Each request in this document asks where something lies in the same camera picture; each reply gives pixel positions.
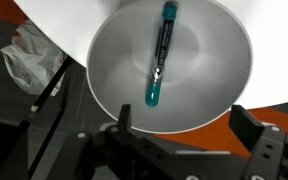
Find white plastic bag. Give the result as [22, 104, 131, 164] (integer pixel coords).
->
[0, 19, 68, 97]

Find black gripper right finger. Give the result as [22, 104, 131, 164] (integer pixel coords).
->
[228, 104, 265, 152]

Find white round bowl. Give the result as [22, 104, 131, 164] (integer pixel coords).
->
[86, 0, 254, 135]

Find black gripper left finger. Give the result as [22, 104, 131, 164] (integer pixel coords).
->
[116, 104, 133, 135]

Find black tripod stand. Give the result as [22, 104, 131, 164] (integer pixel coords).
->
[27, 55, 75, 180]

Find teal and black marker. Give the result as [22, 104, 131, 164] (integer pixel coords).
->
[144, 0, 179, 108]

